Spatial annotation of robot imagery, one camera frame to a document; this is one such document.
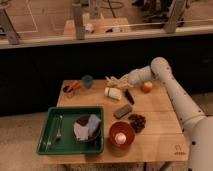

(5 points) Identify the silver fork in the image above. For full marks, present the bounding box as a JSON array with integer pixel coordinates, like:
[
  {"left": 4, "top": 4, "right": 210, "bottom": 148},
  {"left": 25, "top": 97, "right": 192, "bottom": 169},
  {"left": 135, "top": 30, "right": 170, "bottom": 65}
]
[{"left": 56, "top": 115, "right": 63, "bottom": 140}]

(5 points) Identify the dark grapes bunch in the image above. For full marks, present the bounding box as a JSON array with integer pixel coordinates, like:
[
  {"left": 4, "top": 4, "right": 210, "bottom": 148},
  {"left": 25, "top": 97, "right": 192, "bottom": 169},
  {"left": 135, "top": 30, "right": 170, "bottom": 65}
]
[{"left": 128, "top": 114, "right": 146, "bottom": 133}]

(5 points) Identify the grey sponge block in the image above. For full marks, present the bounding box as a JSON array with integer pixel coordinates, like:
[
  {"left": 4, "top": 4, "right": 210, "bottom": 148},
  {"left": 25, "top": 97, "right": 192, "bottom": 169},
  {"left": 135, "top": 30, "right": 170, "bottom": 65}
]
[{"left": 113, "top": 104, "right": 132, "bottom": 119}]

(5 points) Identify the blue grey cloth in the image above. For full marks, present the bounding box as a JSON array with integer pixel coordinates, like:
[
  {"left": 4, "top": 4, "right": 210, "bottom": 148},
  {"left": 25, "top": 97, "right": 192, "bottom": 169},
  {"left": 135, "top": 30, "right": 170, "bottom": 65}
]
[{"left": 73, "top": 114, "right": 102, "bottom": 142}]

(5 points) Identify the red bowl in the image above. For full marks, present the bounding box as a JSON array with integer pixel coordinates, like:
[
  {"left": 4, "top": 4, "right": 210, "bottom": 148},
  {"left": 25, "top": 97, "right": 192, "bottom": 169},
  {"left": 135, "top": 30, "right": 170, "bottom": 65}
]
[{"left": 109, "top": 121, "right": 135, "bottom": 148}]

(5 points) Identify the green utensil in tray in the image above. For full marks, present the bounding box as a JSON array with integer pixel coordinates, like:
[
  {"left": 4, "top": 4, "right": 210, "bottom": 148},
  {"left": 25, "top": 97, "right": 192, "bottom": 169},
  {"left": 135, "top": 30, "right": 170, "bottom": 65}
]
[{"left": 43, "top": 118, "right": 57, "bottom": 151}]

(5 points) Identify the dark bowl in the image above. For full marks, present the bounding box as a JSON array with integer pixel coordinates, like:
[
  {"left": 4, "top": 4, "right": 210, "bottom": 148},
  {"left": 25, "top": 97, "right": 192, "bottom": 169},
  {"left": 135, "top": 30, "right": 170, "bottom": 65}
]
[{"left": 73, "top": 114, "right": 102, "bottom": 143}]

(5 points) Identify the yellow banana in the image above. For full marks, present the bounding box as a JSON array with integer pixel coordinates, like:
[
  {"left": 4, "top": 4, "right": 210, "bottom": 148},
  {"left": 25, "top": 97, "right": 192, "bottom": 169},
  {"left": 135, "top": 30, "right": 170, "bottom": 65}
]
[{"left": 106, "top": 76, "right": 132, "bottom": 90}]

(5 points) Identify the green plastic tray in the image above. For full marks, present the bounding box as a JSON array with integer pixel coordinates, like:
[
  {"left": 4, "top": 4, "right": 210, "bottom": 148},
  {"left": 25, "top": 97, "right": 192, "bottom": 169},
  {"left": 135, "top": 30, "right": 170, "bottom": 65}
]
[{"left": 37, "top": 106, "right": 104, "bottom": 155}]

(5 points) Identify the wooden table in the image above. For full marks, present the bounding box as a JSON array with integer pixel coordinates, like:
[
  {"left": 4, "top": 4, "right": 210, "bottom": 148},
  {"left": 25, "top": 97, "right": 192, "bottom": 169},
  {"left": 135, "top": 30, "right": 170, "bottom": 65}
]
[{"left": 43, "top": 80, "right": 189, "bottom": 164}]

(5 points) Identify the white egg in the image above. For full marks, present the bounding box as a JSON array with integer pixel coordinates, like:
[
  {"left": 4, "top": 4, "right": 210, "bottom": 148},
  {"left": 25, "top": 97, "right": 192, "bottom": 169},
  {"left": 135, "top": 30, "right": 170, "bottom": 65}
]
[{"left": 115, "top": 133, "right": 126, "bottom": 144}]

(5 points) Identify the blue cup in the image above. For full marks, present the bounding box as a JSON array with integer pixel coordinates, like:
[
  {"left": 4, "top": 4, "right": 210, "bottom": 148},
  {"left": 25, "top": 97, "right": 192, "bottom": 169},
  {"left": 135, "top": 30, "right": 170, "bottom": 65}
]
[{"left": 82, "top": 75, "right": 93, "bottom": 89}]

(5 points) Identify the black knife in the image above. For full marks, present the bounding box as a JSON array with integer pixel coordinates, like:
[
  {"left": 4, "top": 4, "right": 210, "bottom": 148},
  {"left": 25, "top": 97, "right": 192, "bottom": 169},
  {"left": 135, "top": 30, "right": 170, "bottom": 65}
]
[{"left": 124, "top": 89, "right": 135, "bottom": 105}]

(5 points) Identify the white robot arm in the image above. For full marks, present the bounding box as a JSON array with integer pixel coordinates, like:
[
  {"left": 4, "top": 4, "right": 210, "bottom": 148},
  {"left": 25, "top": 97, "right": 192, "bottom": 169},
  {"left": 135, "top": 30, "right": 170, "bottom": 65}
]
[{"left": 126, "top": 57, "right": 213, "bottom": 171}]

